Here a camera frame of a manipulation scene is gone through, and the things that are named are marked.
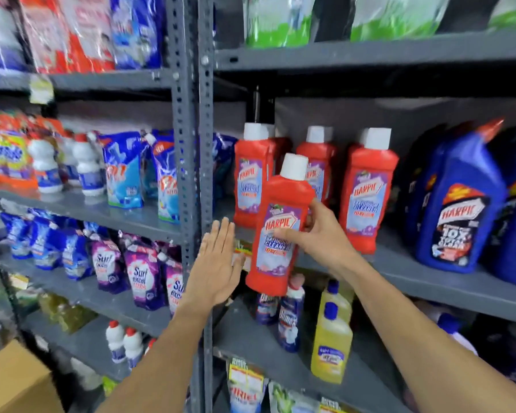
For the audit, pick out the person's left hand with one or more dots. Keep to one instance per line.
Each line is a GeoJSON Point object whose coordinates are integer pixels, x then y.
{"type": "Point", "coordinates": [210, 275]}

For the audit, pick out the person's right hand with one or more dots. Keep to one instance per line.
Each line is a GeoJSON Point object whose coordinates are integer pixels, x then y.
{"type": "Point", "coordinates": [327, 243]}

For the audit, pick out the person's left thumb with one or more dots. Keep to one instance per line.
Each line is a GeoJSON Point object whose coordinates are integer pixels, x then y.
{"type": "Point", "coordinates": [239, 265]}

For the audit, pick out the person's left middle finger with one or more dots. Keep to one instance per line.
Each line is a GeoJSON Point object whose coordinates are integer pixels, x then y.
{"type": "Point", "coordinates": [222, 236]}

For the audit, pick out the person's right thumb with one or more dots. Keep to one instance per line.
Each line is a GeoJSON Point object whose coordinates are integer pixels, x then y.
{"type": "Point", "coordinates": [289, 239]}

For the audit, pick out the person's left little finger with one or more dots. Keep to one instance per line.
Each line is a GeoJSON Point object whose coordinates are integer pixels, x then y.
{"type": "Point", "coordinates": [202, 249]}

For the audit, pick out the red bathroom cleaner bottle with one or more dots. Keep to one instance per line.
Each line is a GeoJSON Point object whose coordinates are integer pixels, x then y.
{"type": "Point", "coordinates": [251, 184]}
{"type": "Point", "coordinates": [279, 197]}
{"type": "Point", "coordinates": [367, 202]}
{"type": "Point", "coordinates": [320, 167]}
{"type": "Point", "coordinates": [281, 148]}

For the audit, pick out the person's right forearm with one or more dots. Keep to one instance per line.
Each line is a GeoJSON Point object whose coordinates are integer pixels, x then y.
{"type": "Point", "coordinates": [417, 339]}

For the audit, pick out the person's left forearm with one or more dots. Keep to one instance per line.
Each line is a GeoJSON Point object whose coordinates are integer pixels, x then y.
{"type": "Point", "coordinates": [163, 365]}

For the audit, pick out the purple detergent pouch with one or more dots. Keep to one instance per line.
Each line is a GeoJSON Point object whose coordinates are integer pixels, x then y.
{"type": "Point", "coordinates": [174, 283]}
{"type": "Point", "coordinates": [144, 277]}
{"type": "Point", "coordinates": [107, 266]}

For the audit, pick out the blue white cleaner bottle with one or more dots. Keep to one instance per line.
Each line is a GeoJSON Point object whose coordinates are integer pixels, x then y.
{"type": "Point", "coordinates": [266, 308]}
{"type": "Point", "coordinates": [290, 318]}

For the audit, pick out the dark blue detergent pouch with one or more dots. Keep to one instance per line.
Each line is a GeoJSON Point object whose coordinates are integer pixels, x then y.
{"type": "Point", "coordinates": [222, 163]}

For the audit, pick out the light blue detergent pouch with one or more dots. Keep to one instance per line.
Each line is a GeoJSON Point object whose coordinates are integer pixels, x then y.
{"type": "Point", "coordinates": [122, 171]}
{"type": "Point", "coordinates": [167, 180]}

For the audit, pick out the yellow floor cleaner bottle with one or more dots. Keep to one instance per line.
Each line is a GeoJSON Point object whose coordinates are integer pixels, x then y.
{"type": "Point", "coordinates": [331, 344]}
{"type": "Point", "coordinates": [342, 296]}

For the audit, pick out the small white red-capped bottle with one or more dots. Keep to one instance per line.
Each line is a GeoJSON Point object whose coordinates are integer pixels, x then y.
{"type": "Point", "coordinates": [115, 344]}
{"type": "Point", "coordinates": [133, 349]}

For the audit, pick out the white yellow detergent packet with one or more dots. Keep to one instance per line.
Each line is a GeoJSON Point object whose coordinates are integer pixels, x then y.
{"type": "Point", "coordinates": [246, 389]}

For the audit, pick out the blue refill pouch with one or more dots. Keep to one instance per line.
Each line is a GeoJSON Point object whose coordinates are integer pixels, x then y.
{"type": "Point", "coordinates": [46, 245]}
{"type": "Point", "coordinates": [17, 236]}
{"type": "Point", "coordinates": [76, 255]}

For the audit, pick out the white bottle with red cap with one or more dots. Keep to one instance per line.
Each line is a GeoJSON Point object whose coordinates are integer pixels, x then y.
{"type": "Point", "coordinates": [46, 165]}
{"type": "Point", "coordinates": [89, 167]}

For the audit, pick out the olive liquid bottles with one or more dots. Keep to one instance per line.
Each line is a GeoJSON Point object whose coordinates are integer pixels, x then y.
{"type": "Point", "coordinates": [66, 311]}

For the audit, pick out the grey metal shelf rack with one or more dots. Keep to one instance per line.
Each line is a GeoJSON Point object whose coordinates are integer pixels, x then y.
{"type": "Point", "coordinates": [112, 80]}
{"type": "Point", "coordinates": [370, 50]}

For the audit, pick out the white bottle with blue cap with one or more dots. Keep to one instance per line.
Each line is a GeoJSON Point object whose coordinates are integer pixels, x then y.
{"type": "Point", "coordinates": [456, 335]}

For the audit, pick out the row of orange detergent packets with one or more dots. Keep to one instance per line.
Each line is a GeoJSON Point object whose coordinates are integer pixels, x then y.
{"type": "Point", "coordinates": [6, 154]}

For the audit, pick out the green white detergent pouch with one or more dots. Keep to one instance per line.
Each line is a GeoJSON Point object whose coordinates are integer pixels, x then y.
{"type": "Point", "coordinates": [514, 12]}
{"type": "Point", "coordinates": [279, 21]}
{"type": "Point", "coordinates": [395, 17]}

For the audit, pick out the yellow shelf price tag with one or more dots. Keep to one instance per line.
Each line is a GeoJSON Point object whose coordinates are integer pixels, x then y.
{"type": "Point", "coordinates": [41, 89]}

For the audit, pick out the cardboard box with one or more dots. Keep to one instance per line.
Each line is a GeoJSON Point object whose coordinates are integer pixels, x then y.
{"type": "Point", "coordinates": [17, 382]}

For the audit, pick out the red white detergent bag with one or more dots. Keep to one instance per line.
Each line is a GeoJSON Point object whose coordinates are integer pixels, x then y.
{"type": "Point", "coordinates": [45, 34]}
{"type": "Point", "coordinates": [90, 34]}

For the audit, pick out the white blue detergent bag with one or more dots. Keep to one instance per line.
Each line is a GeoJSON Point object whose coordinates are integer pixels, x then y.
{"type": "Point", "coordinates": [2, 38]}

